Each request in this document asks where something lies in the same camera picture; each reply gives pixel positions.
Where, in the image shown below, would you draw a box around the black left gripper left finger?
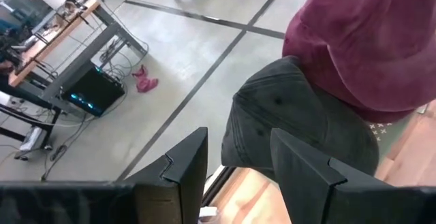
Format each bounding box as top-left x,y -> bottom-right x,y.
0,126 -> 209,224

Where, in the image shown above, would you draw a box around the maroon baseball cap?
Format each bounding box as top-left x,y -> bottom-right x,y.
281,0 -> 436,124

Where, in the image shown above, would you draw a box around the black computer tower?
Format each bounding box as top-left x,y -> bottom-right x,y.
60,64 -> 127,118

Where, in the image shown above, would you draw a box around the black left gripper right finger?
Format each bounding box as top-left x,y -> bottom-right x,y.
270,127 -> 436,224

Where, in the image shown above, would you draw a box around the wooden desk grey legs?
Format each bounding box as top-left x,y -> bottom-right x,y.
7,0 -> 150,99

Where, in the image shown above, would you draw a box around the pink cloth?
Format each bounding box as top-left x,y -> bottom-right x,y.
131,63 -> 159,94

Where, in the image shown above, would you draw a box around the clear bottle white cap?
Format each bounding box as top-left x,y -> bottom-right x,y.
197,205 -> 222,224

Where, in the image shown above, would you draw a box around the dark grey baseball cap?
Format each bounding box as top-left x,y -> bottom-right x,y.
219,54 -> 381,181

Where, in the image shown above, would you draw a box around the white power strip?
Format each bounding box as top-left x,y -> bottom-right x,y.
14,125 -> 48,161

